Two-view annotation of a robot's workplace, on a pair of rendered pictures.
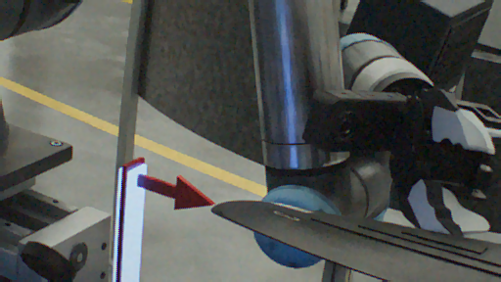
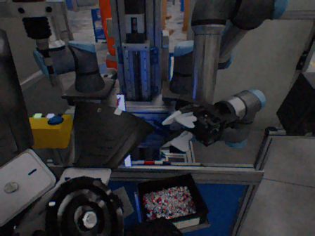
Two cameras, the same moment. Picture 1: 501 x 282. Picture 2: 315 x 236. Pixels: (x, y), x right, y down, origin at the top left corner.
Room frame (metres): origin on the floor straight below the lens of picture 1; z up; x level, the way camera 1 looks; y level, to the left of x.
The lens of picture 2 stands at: (0.56, -0.51, 1.47)
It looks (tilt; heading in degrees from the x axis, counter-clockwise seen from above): 33 degrees down; 70
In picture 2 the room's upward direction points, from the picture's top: straight up
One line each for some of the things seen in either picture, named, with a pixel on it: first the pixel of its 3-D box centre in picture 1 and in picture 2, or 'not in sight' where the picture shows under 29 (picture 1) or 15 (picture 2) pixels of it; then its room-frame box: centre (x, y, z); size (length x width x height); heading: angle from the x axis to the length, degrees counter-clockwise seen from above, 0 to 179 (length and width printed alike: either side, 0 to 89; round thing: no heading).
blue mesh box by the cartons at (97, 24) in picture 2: not in sight; (113, 24); (1.71, 7.06, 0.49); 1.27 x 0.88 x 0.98; 56
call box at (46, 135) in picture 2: not in sight; (47, 131); (0.38, 0.21, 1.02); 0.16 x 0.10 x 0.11; 158
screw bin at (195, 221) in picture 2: not in sight; (169, 202); (0.75, -0.11, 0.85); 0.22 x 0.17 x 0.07; 173
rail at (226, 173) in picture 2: not in sight; (152, 171); (0.75, 0.07, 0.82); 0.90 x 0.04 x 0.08; 158
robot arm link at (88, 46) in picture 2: not in sight; (82, 55); (0.56, 0.55, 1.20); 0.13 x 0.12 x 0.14; 23
